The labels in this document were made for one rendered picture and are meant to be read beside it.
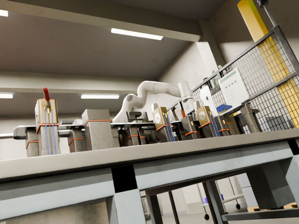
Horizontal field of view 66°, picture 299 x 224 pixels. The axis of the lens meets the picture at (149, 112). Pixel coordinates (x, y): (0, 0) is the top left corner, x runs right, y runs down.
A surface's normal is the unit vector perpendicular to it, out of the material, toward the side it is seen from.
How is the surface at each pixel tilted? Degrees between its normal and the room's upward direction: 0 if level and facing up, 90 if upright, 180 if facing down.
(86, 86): 90
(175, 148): 90
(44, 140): 90
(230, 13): 90
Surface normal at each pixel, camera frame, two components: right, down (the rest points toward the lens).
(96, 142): 0.51, -0.41
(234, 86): -0.83, 0.00
